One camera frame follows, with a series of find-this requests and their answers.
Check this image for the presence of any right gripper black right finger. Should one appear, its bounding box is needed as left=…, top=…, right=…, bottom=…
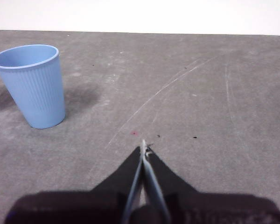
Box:
left=141, top=139, right=280, bottom=224

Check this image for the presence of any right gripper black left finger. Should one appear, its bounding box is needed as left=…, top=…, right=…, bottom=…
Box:
left=4, top=146, right=143, bottom=224

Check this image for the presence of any blue ribbed plastic cup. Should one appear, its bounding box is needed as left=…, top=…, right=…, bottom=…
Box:
left=0, top=44, right=67, bottom=130

